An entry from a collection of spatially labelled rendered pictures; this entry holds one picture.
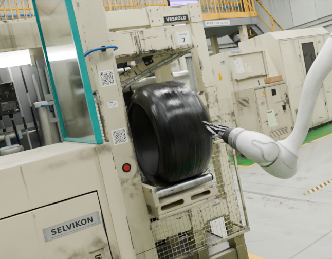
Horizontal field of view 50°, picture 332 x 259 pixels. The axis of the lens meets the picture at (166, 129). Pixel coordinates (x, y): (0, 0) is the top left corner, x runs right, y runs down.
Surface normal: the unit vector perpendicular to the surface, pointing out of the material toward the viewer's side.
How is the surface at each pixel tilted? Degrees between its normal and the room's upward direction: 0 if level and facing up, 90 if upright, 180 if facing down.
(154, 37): 90
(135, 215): 90
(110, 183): 90
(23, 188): 90
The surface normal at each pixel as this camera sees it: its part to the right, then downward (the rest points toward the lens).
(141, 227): 0.42, -0.01
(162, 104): -0.03, -0.51
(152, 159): 0.23, -0.57
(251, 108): -0.81, 0.22
